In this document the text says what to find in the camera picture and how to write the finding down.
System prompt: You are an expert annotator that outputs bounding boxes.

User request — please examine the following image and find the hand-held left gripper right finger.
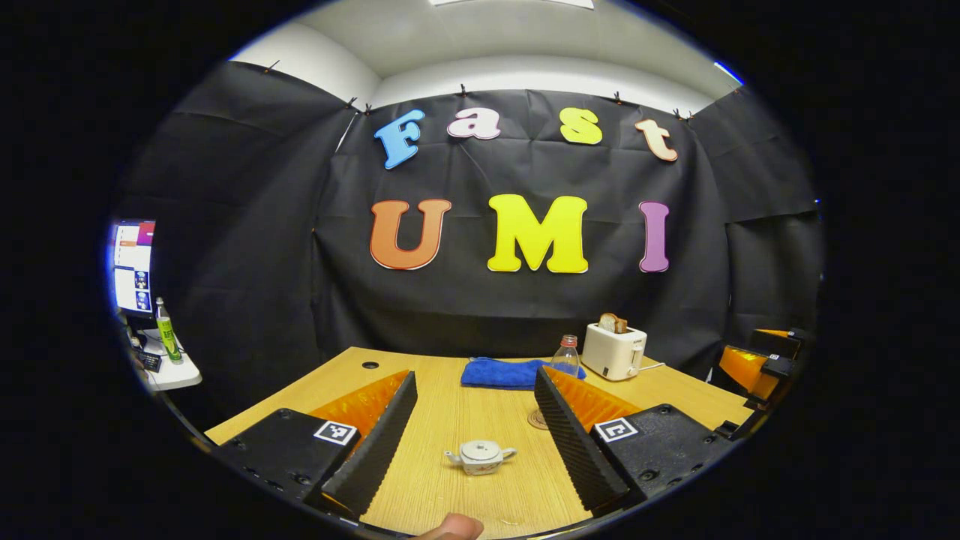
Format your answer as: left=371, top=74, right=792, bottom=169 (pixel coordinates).
left=533, top=366, right=740, bottom=518

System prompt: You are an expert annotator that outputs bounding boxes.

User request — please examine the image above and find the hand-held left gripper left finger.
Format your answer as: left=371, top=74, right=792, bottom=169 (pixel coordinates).
left=212, top=370, right=419, bottom=522

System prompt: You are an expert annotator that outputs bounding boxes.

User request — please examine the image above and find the clear plastic water bottle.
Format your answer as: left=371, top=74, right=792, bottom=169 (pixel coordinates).
left=550, top=334, right=582, bottom=378

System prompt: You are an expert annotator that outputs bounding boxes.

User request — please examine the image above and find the white floral teacup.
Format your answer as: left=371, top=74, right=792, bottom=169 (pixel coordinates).
left=444, top=440, right=518, bottom=476

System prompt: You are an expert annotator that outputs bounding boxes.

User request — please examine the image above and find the green spray bottle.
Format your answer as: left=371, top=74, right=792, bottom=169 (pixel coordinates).
left=154, top=298, right=183, bottom=365

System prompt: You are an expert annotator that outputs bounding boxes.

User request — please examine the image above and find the white toaster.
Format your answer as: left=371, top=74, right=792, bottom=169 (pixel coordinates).
left=581, top=322, right=648, bottom=382

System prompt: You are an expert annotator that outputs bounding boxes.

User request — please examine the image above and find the blue towel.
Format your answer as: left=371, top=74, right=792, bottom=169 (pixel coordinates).
left=460, top=357, right=587, bottom=391

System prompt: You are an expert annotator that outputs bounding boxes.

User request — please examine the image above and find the white side table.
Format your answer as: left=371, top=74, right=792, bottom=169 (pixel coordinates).
left=131, top=330, right=203, bottom=392

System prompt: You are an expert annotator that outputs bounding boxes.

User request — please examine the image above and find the black backdrop cloth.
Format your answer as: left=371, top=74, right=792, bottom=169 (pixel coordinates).
left=112, top=60, right=822, bottom=432

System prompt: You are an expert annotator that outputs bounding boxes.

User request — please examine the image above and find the computer monitor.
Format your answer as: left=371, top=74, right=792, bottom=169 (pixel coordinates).
left=109, top=220, right=157, bottom=316

